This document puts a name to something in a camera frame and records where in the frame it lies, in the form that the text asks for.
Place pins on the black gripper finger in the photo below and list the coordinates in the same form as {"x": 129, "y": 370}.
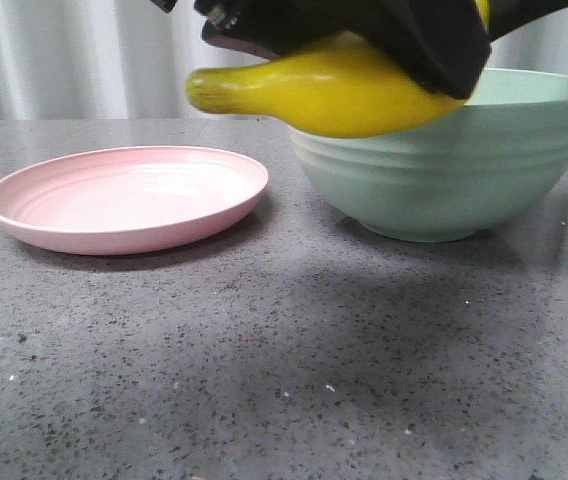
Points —
{"x": 442, "y": 45}
{"x": 509, "y": 15}

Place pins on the yellow banana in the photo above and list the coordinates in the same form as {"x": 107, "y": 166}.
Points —
{"x": 337, "y": 86}

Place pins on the green bowl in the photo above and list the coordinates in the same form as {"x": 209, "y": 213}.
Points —
{"x": 473, "y": 169}

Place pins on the pink plate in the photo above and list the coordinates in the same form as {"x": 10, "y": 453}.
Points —
{"x": 130, "y": 200}

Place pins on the white pleated curtain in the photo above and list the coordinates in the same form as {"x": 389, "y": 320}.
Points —
{"x": 101, "y": 59}

